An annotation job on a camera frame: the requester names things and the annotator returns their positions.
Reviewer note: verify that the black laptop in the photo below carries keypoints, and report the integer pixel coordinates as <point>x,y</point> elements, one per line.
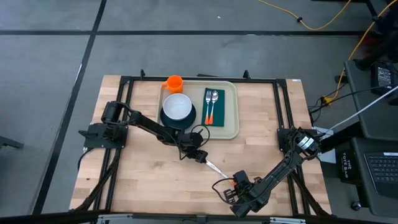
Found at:
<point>384,169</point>

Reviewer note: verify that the orange plastic mug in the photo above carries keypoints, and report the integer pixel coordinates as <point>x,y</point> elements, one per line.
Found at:
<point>174,85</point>

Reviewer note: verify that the dark chair base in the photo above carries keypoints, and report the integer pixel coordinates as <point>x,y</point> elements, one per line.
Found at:
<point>9,142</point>

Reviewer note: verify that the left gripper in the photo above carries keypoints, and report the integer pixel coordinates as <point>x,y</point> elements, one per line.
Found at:
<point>189,143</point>

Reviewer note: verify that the black tote bag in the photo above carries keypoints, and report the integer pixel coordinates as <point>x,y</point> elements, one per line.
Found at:
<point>346,165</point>

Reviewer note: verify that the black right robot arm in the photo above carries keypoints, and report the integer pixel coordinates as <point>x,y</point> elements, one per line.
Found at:
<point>280,171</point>

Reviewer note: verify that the dark teal plate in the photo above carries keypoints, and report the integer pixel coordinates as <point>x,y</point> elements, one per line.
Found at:
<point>174,125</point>

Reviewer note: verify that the grey side desk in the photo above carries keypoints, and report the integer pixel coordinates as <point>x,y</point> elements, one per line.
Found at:
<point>382,124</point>

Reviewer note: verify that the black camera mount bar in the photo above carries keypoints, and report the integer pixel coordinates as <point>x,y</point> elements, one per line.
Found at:
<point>199,219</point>

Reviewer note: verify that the beige plastic tray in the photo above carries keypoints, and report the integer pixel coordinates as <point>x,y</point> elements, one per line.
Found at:
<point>231,109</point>

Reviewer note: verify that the person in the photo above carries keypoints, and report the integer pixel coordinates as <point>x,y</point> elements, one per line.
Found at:
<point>373,37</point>

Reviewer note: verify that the black power adapter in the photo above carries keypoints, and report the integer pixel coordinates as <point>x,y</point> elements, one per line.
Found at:
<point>384,77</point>

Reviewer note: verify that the white bowl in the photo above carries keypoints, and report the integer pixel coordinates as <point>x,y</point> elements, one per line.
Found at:
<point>177,105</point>

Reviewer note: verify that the white paper sheet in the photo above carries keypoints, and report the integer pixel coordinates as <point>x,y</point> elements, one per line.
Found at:
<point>328,157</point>

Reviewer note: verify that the black caster wheel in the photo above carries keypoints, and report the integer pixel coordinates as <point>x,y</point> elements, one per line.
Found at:
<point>356,206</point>

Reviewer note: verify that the dark green cloth napkin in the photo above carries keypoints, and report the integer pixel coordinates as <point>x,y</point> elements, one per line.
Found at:
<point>220,109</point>

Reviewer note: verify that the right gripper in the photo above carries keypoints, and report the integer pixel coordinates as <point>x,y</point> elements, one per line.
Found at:
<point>245,196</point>

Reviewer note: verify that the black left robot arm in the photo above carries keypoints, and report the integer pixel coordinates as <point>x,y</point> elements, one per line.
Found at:
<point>149,124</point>

